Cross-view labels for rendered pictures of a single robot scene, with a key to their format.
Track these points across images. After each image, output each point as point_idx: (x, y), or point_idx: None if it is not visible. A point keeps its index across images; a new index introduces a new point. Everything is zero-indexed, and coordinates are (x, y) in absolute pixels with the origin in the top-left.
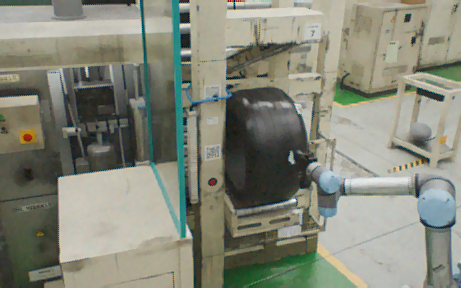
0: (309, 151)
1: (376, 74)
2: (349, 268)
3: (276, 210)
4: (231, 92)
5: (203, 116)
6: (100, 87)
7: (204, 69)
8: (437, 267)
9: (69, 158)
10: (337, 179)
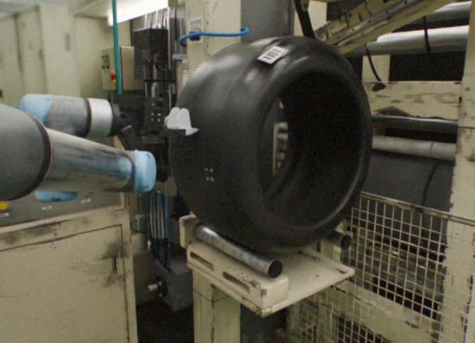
0: (162, 101)
1: None
2: None
3: (251, 267)
4: (381, 96)
5: (189, 66)
6: (143, 30)
7: None
8: None
9: None
10: (23, 104)
